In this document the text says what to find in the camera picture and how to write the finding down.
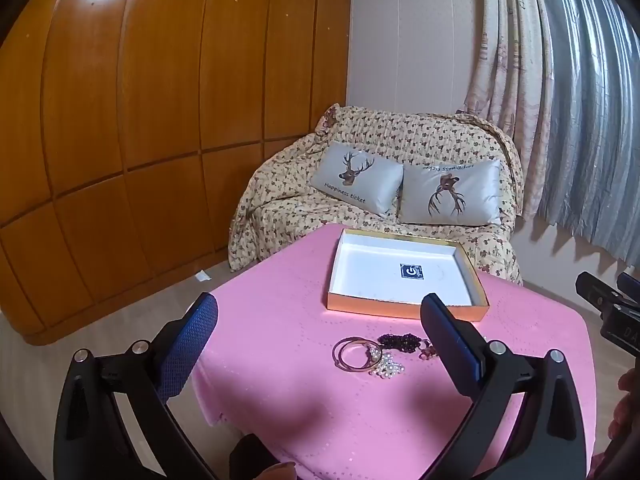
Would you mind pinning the wooden wardrobe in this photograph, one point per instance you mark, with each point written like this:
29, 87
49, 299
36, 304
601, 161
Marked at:
150, 110

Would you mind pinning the sofa with floral cover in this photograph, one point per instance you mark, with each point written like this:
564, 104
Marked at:
280, 215

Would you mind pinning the blue square sticker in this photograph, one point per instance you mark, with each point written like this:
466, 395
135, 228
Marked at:
411, 270

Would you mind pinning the person's right hand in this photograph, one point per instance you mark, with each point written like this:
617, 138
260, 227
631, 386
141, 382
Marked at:
627, 412

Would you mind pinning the grey deer head pillow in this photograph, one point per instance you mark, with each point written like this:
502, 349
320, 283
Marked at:
357, 177

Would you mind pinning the grey deer antler pillow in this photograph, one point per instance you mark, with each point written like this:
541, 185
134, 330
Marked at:
450, 192

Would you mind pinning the floral beige curtain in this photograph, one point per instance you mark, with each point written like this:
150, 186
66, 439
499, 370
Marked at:
505, 85

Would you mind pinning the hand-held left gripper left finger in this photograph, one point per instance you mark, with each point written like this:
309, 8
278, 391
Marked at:
189, 342

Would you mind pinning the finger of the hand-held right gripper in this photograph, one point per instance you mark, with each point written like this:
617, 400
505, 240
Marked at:
594, 290
630, 287

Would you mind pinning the gold box with white inside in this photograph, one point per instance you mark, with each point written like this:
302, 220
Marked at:
405, 270

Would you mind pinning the grey curtain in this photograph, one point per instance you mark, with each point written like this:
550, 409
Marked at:
595, 110

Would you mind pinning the pink tablecloth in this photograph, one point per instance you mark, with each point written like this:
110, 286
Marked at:
280, 320

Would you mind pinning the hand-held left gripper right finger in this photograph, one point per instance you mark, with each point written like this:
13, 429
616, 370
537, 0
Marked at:
450, 345

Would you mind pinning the rose gold bangle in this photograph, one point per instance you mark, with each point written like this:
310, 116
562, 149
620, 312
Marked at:
345, 342
350, 367

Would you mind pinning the white paper scrap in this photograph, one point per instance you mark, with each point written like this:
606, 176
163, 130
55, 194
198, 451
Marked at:
203, 275

